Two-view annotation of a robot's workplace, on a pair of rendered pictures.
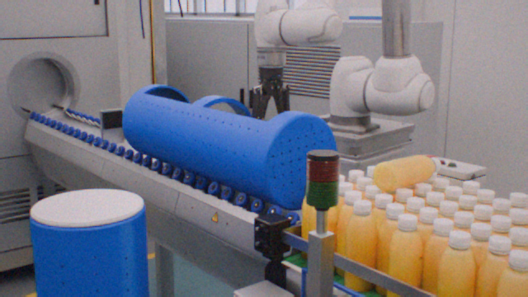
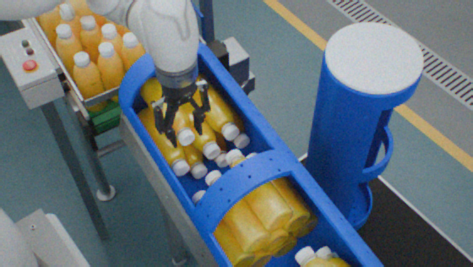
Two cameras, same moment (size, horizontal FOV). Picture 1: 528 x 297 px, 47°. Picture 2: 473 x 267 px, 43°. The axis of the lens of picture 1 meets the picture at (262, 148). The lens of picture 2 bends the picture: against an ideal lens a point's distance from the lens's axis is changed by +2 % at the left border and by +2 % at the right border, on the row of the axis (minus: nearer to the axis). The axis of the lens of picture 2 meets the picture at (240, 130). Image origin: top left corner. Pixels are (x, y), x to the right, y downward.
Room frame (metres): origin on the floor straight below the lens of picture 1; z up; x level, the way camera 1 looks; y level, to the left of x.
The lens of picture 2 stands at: (2.69, 0.21, 2.28)
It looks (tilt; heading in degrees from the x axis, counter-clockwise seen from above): 54 degrees down; 187
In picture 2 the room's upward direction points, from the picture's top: straight up
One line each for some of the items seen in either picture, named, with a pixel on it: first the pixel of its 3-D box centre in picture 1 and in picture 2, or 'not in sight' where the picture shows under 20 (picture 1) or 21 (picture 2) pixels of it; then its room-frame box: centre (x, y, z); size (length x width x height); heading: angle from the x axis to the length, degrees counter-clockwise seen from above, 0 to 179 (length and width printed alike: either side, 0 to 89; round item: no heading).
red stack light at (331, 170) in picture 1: (322, 167); not in sight; (1.12, -0.11, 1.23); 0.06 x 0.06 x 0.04
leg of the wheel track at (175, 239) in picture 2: not in sight; (172, 225); (1.74, -0.17, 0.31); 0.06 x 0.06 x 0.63; 38
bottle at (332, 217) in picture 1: (322, 233); not in sight; (1.40, -0.15, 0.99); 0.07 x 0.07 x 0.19
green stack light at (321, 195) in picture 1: (322, 190); not in sight; (1.12, -0.11, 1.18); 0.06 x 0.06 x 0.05
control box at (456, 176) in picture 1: (444, 180); (29, 67); (1.67, -0.51, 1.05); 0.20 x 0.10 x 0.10; 38
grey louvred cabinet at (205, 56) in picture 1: (274, 127); not in sight; (4.13, -0.08, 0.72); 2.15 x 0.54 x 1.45; 45
